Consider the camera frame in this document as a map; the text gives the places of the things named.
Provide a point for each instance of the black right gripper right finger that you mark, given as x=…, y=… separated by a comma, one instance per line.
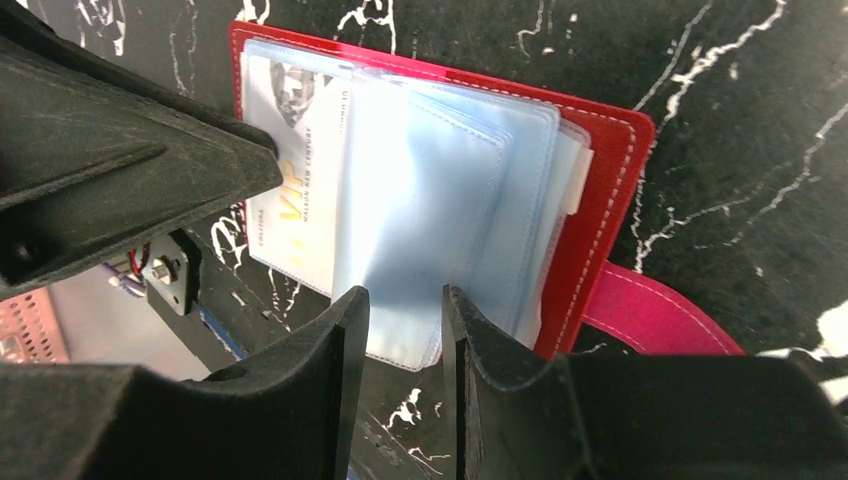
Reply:
x=515, y=415

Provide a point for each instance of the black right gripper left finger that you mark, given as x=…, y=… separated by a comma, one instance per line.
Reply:
x=286, y=412

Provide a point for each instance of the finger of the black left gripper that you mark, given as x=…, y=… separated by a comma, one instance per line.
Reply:
x=96, y=160

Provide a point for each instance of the red leather card holder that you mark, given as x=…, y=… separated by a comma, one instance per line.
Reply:
x=513, y=193

